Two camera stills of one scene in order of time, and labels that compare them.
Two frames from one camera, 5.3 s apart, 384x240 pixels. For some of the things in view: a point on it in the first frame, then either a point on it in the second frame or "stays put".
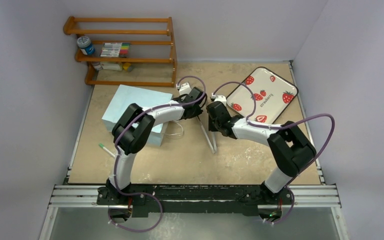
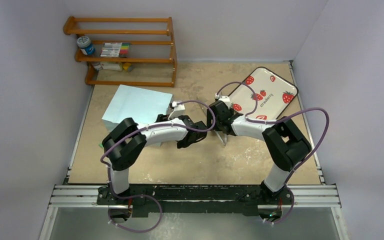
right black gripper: [212, 117] stays put
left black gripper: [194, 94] → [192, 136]
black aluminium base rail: [197, 200] stays put
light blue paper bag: [124, 95] stays put
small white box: [111, 66] stays put
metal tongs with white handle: [214, 150] → [222, 136]
